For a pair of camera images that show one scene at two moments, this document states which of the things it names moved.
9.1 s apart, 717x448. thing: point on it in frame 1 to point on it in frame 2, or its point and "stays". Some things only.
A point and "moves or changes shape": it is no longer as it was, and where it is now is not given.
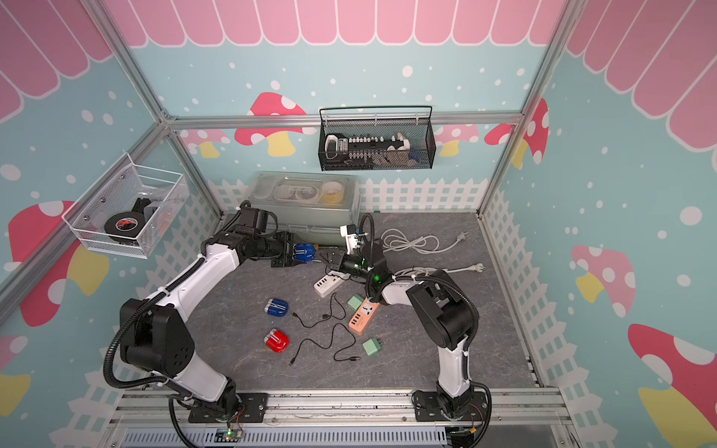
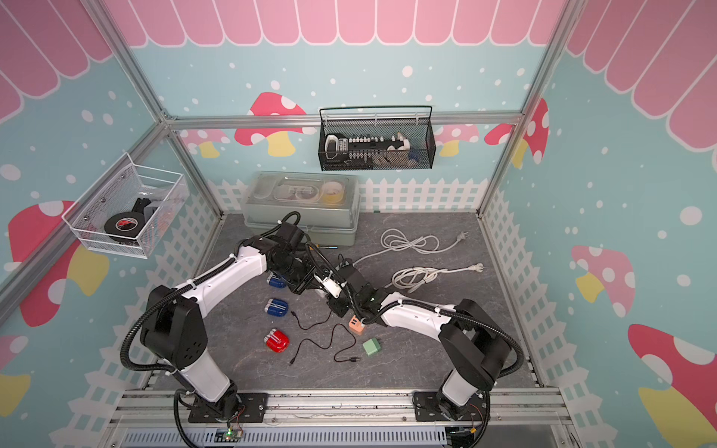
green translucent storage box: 312,206 stays
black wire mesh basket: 376,138 stays
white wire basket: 127,212 stays
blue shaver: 304,252 moves or changes shape
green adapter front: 372,346 stays
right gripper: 339,260 to 331,302
